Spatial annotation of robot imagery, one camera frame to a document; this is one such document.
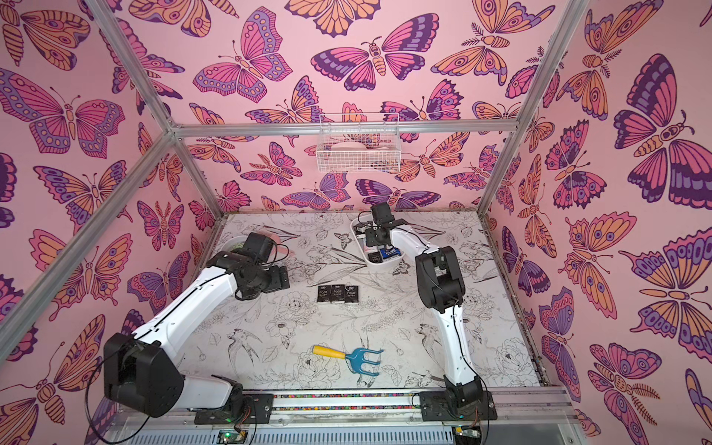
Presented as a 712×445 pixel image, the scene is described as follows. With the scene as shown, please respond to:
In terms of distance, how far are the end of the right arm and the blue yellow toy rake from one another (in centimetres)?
34

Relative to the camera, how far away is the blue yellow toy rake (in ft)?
2.68

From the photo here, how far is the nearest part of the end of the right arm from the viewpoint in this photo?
0.81 metres
